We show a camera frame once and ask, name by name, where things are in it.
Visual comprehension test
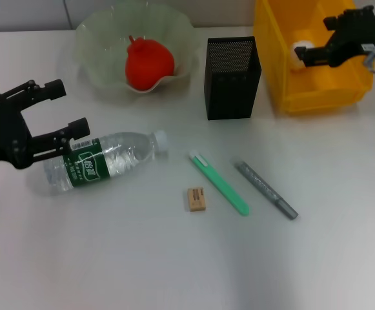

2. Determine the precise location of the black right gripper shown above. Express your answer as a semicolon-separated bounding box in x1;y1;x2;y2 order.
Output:
294;5;375;68

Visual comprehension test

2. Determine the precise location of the yellow plastic storage bin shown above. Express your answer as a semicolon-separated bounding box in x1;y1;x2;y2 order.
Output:
253;0;375;116

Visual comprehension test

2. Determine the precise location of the gray marker pen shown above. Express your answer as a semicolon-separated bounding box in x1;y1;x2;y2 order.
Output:
231;158;299;221

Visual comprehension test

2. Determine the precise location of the clear green-label water bottle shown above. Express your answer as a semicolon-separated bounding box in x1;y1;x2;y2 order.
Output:
43;130;168;196

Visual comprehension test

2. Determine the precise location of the green pen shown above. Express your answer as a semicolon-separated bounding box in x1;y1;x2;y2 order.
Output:
188;150;250;216

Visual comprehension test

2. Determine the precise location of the orange fruit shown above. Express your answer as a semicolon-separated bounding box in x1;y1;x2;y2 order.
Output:
125;35;176;91

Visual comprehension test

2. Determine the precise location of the black mesh pen holder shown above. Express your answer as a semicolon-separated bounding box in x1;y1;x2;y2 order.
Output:
203;36;262;121

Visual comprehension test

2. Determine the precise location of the small tan eraser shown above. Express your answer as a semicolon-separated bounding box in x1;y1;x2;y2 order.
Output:
186;187;207;212

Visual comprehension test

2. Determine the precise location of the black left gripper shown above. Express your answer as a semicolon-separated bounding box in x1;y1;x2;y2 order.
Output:
0;79;91;171

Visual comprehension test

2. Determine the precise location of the pale green glass bowl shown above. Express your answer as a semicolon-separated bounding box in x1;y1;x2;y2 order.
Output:
75;1;197;94

